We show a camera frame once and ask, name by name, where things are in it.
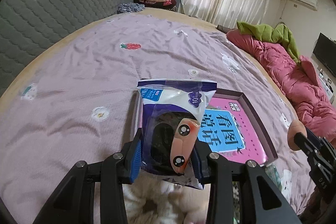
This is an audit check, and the black television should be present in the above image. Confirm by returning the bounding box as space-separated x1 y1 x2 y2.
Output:
313 33 336 75

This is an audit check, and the pink blue book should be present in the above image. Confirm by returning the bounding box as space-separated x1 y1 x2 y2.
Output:
198 94 269 165

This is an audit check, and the pink makeup sponge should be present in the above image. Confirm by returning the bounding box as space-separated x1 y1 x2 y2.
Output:
287 119 307 151

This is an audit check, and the blue white packaged eye mask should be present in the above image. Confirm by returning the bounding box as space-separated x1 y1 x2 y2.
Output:
137 79 217 189

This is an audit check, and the purple patterned bed sheet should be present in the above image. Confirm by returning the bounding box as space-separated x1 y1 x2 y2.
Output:
1 14 314 223

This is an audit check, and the pink red quilt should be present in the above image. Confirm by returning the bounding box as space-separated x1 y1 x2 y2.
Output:
227 29 335 146

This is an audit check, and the beige bear pink dress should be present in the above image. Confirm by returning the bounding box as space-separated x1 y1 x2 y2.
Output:
122 176 210 223

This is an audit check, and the blue grey knit cloth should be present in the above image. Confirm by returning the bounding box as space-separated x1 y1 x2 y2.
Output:
117 2 145 14

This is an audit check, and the green blanket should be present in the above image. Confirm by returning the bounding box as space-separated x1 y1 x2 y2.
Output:
236 22 301 64

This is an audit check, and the purple box lid tray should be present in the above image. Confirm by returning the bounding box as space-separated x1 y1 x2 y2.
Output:
139 82 269 174

